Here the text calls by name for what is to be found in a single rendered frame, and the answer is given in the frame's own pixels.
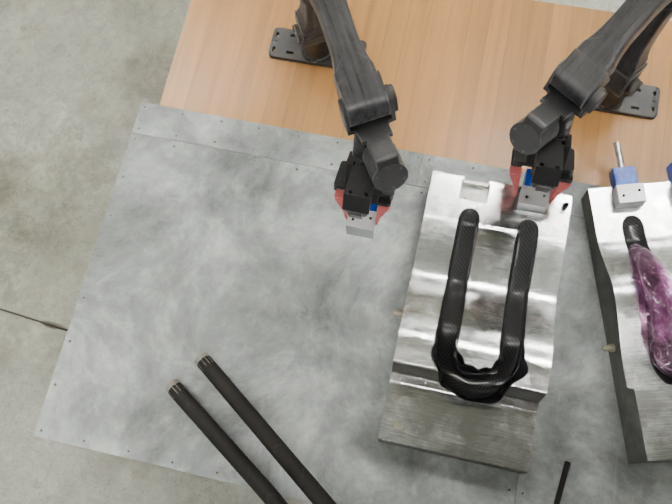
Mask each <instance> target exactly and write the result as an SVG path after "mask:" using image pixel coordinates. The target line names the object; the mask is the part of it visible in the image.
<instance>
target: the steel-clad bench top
mask: <svg viewBox="0 0 672 504"><path fill-rule="evenodd" d="M157 137H158V138H157ZM162 138H163V139H162ZM178 141H179V142H178ZM353 142H354V141H352V140H347V139H341V138H336V137H330V136H325V135H319V134H314V133H309V132H303V131H298V130H292V129H287V128H281V127H276V126H270V125H265V124H260V123H254V122H249V121H243V120H238V119H232V118H227V117H221V116H216V115H211V114H205V113H200V112H194V111H189V110H183V109H178V108H172V107H167V106H162V105H156V104H151V103H145V102H142V103H141V106H140V109H139V112H138V115H137V118H136V121H135V124H134V127H133V130H132V134H131V137H130V140H129V143H128V146H127V149H126V152H125V155H124V158H123V161H122V164H121V167H120V171H119V174H118V177H117V180H116V183H115V186H114V189H113V192H112V195H111V198H110V201H109V204H108V208H107V211H106V214H105V217H104V220H103V223H102V226H101V229H100V232H99V235H98V238H97V241H96V245H95V248H94V251H93V254H92V257H91V260H90V263H89V266H88V269H87V272H86V275H85V278H84V282H83V285H82V288H81V291H80V294H79V297H78V300H77V303H76V306H75V309H74V312H73V315H72V319H71V322H70V325H69V328H68V331H67V334H66V337H65V340H64V343H63V346H62V349H61V352H60V356H59V359H58V362H57V365H56V368H55V371H54V374H53V377H52V380H51V383H50V386H49V389H48V393H47V396H46V399H45V402H44V405H43V408H42V411H41V414H40V417H39V420H38V423H37V426H36V430H35V433H34V436H37V437H41V438H45V439H49V440H54V441H58V442H62V443H66V444H70V445H74V446H79V447H83V448H87V449H91V450H95V451H99V452H104V453H108V454H112V455H116V456H120V457H124V458H129V459H133V460H137V461H141V462H145V463H150V464H154V465H158V466H162V467H166V468H170V469H175V470H179V471H183V472H187V473H191V474H195V475H200V476H204V477H208V478H212V479H216V480H220V481H225V482H229V483H233V484H237V485H241V486H245V487H250V486H249V485H248V484H247V483H246V482H245V480H244V479H243V478H242V477H241V476H240V475H239V474H238V472H237V471H236V470H235V469H234V468H233V467H232V466H231V464H230V463H229V462H228V461H227V460H226V459H225V458H224V456H223V455H222V454H221V453H220V452H219V451H218V450H217V449H216V447H215V446H214V445H213V444H212V443H211V442H210V441H209V439H208V438H207V437H206V436H205V435H204V434H203V433H202V431H201V430H200V429H199V428H198V427H197V426H196V425H195V424H194V422H193V421H192V420H191V419H190V418H189V417H188V416H187V414H186V413H185V412H184V411H183V410H182V409H181V408H180V406H179V405H178V404H177V403H176V402H175V401H174V400H173V399H172V397H171V396H170V395H169V394H168V393H167V391H166V390H165V387H166V385H167V384H168V383H169V382H170V381H171V380H173V379H178V380H179V382H180V383H182V385H183V386H184V387H185V388H186V389H187V390H188V391H189V392H190V393H191V395H192V396H193V397H194V398H195V399H196V400H197V401H198V402H199V404H200V405H201V406H202V407H203V408H204V409H205V410H206V411H207V412H208V414H209V415H210V416H211V417H212V418H213V419H214V420H215V421H216V422H217V424H218V425H219V426H220V427H221V428H222V429H223V430H224V431H225V433H226V434H227V435H228V436H229V437H230V438H231V439H232V440H233V441H234V443H235V444H236V445H237V446H238V447H239V448H240V449H241V450H242V452H243V453H244V454H245V455H246V456H247V457H248V458H249V459H250V460H251V462H252V463H253V464H254V465H255V466H256V467H257V468H258V469H259V470H260V472H261V473H262V474H263V475H264V476H265V477H266V478H267V479H268V481H269V482H270V483H271V484H272V485H273V486H274V487H275V488H276V490H277V491H278V492H279V493H280V494H281V495H283V496H287V497H291V498H295V499H300V500H304V501H308V502H311V501H310V500H309V499H308V498H307V497H306V495H305V494H304V493H303V492H302V491H301V489H300V488H299V487H298V486H297V485H296V483H295V482H294V481H293V480H292V479H291V477H290V476H289V475H288V474H287V473H286V471H285V470H284V469H283V468H282V467H281V466H280V464H279V463H278V462H277V461H276V460H275V458H274V457H273V456H272V455H271V454H270V452H269V451H268V450H267V449H266V448H265V446H264V445H263V444H262V443H261V442H260V440H259V439H258V438H257V437H256V436H255V434H254V433H253V432H252V431H251V430H250V428H249V427H248V426H247V425H246V424H245V423H244V421H243V420H242V419H241V418H240V417H239V415H238V414H237V413H236V412H235V411H234V409H233V408H232V407H231V406H230V405H229V403H228V402H227V401H226V400H225V399H224V397H223V396H222V395H221V394H220V393H219V391H218V390H217V389H216V388H215V387H214V385H213V384H212V383H211V382H210V381H209V380H208V378H207V377H206V376H205V375H204V374H203V372H202V371H201V370H200V369H199V368H198V366H197V365H196V364H195V362H194V361H195V358H196V357H197V356H198V355H199V354H200V353H202V352H207V353H208V354H209V355H210V356H211V357H212V359H213V360H214V361H215V362H216V363H217V364H218V366H219V367H220V368H221V369H222V370H223V371H224V373H225V374H226V375H227V376H228V377H229V378H230V380H231V381H232V382H233V383H234V384H235V386H236V387H237V388H238V389H239V390H240V391H241V393H242V394H243V395H244V396H245V397H246V398H247V400H248V401H249V402H250V403H251V404H252V405H253V407H254V408H255V409H256V410H257V411H258V412H259V414H260V415H261V416H262V417H263V418H264V419H265V421H266V422H267V423H268V424H269V425H270V426H271V428H272V429H273V430H274V431H275V432H276V433H277V435H278V436H279V437H280V438H281V439H282V440H283V442H284V443H285V444H286V445H287V446H288V447H289V449H290V450H291V451H292V452H293V453H294V454H295V456H296V457H297V458H298V459H299V460H300V461H301V463H302V464H303V465H304V466H305V467H306V468H307V470H308V471H309V472H310V473H311V474H312V475H313V477H314V478H315V479H316V480H317V481H318V482H319V484H320V485H321V486H322V487H323V488H324V489H325V491H326V492H327V493H328V494H329V495H330V496H331V498H332V499H333V500H334V501H335V502H336V504H554V500H555V496H556V493H557V489H558V485H559V482H560V478H561V474H562V470H563V467H564V463H565V461H568V462H570V463H571V464H570V467H569V471H568V475H567V479H566V482H565V486H564V490H563V494H562V497H561V501H560V504H672V460H669V461H657V462H644V463H632V464H628V459H627V453H626V448H625V442H624V436H623V431H622V425H621V420H620V414H619V408H618V403H617V397H616V392H615V386H614V380H613V375H612V369H611V363H610V358H609V352H608V351H607V352H604V351H603V350H602V346H603V345H607V341H606V335H605V330H604V324H603V318H602V313H601V307H600V302H599V296H598V290H597V285H596V279H595V274H594V268H593V262H592V257H591V251H590V245H589V240H588V234H587V229H586V223H585V217H584V212H583V206H582V201H581V199H582V197H583V196H584V194H585V193H586V191H587V190H588V189H591V188H602V186H597V185H592V184H586V183H581V182H575V181H572V184H571V186H570V187H568V188H567V189H566V190H564V191H563V192H562V193H560V194H563V195H568V196H573V201H572V207H571V214H570V215H571V216H570V220H569V227H568V233H567V240H566V244H565V251H564V257H563V263H562V269H561V275H560V281H559V288H558V294H557V301H556V310H555V323H554V344H553V357H552V366H551V373H550V379H549V385H548V391H547V394H546V396H545V397H544V398H543V399H542V400H541V401H540V402H539V406H538V410H537V416H536V422H535V429H534V435H533V441H532V448H531V454H530V461H529V467H528V473H523V474H520V473H516V472H511V471H507V470H503V469H498V468H494V467H490V466H485V465H481V464H476V463H472V462H468V461H463V460H459V459H455V458H450V457H446V456H441V455H437V454H433V453H428V452H424V451H419V450H415V449H411V448H406V447H402V446H398V445H393V444H389V443H384V442H380V441H378V434H379V430H380V425H381V420H382V415H383V410H384V406H385V401H386V396H387V391H388V386H389V381H390V376H391V371H392V364H393V357H394V353H395V348H396V343H397V338H398V333H399V329H400V324H401V319H402V318H399V317H398V316H394V315H392V314H393V309H396V310H400V309H401V310H404V306H405V301H406V297H407V292H408V288H409V283H410V279H411V274H412V269H413V264H414V260H415V255H416V250H417V245H418V240H419V235H420V230H421V226H422V221H423V216H424V211H425V206H426V201H427V196H428V192H429V187H430V182H431V177H432V172H433V170H434V171H439V172H445V173H450V174H455V175H461V176H464V179H466V180H472V181H477V182H482V183H488V184H489V181H493V182H498V183H504V184H509V185H513V184H512V181H511V178H510V175H509V171H510V169H504V168H499V167H494V166H488V165H483V164H477V163H472V162H466V161H461V160H455V159H450V158H445V157H439V156H434V155H428V154H425V155H424V154H423V153H417V152H412V151H407V150H401V149H397V150H398V152H399V154H400V156H401V158H402V160H403V162H404V164H405V166H406V168H407V170H408V178H407V180H406V182H405V183H404V184H403V185H402V186H401V187H399V188H398V189H396V190H395V194H394V198H393V200H392V203H391V207H390V209H389V210H388V211H387V212H386V213H385V214H384V215H383V216H382V217H381V218H380V220H379V222H378V224H377V225H376V230H375V235H374V239H370V238H365V237H360V236H355V235H350V234H347V232H346V222H347V219H346V218H345V216H344V213H343V210H342V209H341V208H340V206H339V205H338V203H337V202H336V201H335V199H334V195H335V192H336V190H334V181H335V178H336V175H337V171H338V169H339V166H340V163H341V161H347V158H348V155H349V153H350V151H352V152H353ZM194 144H195V145H194ZM210 147H211V148H210ZM215 148H216V149H215ZM231 151H232V152H231ZM247 154H248V155H247ZM252 155H253V156H252ZM268 158H269V159H268ZM423 158H424V160H423ZM284 161H285V162H284ZM422 163H423V165H422ZM300 164H301V165H300ZM305 165H306V166H305ZM321 168H322V169H321ZM421 168H422V169H421ZM420 172H421V174H420ZM419 177H420V179H419ZM418 182H419V184H418ZM411 185H412V186H411ZM417 186H418V187H417ZM427 188H428V189H427ZM575 216H576V217H575ZM518 476H519V477H518ZM517 482H518V483H517ZM250 488H251V487H250ZM516 488H517V490H516ZM515 495H516V496H515ZM514 501H515V502H514Z"/></svg>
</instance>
